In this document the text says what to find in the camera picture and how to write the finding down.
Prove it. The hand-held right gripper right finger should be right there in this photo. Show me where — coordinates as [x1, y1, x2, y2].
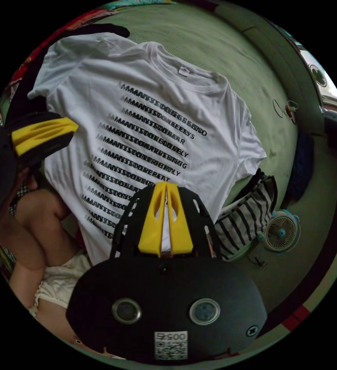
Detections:
[165, 182, 194, 255]

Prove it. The black and white striped garment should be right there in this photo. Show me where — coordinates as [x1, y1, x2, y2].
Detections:
[214, 168, 280, 261]

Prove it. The small white and blue fan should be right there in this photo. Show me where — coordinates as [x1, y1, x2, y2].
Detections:
[255, 210, 301, 261]

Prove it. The dark blue garment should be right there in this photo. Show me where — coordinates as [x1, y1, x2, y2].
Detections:
[286, 132, 315, 200]

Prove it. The person's body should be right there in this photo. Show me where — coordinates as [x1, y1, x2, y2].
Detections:
[0, 166, 100, 349]

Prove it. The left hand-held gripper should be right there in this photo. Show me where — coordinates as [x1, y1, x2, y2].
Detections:
[0, 111, 80, 215]

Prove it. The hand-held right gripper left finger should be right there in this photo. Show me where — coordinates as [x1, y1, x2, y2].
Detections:
[138, 182, 167, 258]

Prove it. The person's left hand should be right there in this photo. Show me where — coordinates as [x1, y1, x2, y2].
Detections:
[14, 166, 40, 193]

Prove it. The white t-shirt with black print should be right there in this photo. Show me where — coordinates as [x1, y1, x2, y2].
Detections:
[27, 32, 268, 261]

